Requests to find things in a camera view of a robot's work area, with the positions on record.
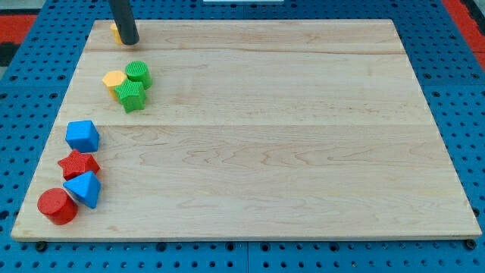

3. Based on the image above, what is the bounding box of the green circle block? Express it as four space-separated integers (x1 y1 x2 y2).
125 61 152 89

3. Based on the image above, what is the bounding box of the yellow heart block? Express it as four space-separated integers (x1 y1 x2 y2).
110 23 123 45

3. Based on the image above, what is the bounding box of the wooden board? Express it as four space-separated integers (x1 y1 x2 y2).
11 20 482 242

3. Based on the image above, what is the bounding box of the green star block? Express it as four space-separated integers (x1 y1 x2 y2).
114 79 146 113

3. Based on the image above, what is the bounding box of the yellow hexagon block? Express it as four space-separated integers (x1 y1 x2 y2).
102 71 127 101

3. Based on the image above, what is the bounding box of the blue cube block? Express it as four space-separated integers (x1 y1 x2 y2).
65 120 99 152

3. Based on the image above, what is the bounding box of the blue triangle block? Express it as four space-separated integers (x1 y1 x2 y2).
63 171 102 209

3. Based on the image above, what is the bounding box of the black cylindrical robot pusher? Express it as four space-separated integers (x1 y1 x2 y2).
108 0 139 46

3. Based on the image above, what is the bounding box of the red star block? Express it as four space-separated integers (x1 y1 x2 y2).
58 149 101 180

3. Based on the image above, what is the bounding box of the red cylinder block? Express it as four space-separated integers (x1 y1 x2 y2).
37 188 78 225

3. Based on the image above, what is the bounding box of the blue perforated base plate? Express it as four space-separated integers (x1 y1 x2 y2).
1 1 484 272

